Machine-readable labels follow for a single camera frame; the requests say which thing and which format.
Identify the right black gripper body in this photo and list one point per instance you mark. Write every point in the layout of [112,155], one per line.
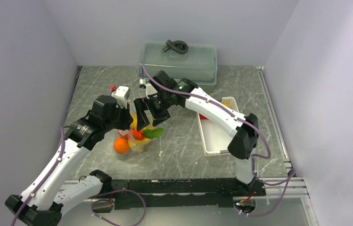
[160,101]

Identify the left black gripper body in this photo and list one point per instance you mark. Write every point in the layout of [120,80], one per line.
[120,120]

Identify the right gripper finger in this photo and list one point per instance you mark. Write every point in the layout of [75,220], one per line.
[159,114]
[141,105]

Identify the red orange carrot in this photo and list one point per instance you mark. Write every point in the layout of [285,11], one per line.
[147,133]

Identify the pink peach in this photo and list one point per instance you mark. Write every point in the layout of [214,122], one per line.
[123,133]

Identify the clear zip top bag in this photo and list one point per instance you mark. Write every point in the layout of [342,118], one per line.
[131,136]

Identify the orange tangerine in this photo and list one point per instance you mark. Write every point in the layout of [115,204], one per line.
[121,145]

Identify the white perforated plastic basket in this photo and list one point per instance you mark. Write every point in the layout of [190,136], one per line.
[214,139]

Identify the small yellow fruit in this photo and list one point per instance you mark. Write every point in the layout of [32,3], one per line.
[135,121]

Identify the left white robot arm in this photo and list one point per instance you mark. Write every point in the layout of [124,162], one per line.
[42,203]

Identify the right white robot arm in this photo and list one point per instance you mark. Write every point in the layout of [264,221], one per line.
[243,130]

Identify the red bell pepper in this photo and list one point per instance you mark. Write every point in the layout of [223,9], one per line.
[202,117]

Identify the green plastic storage box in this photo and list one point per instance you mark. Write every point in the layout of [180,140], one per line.
[199,64]

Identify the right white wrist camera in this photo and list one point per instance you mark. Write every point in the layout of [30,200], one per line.
[149,89]

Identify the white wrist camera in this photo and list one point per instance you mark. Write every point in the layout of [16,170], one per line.
[149,89]
[121,94]

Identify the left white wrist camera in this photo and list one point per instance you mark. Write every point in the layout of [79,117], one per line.
[121,94]

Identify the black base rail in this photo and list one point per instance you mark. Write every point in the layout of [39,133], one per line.
[221,192]

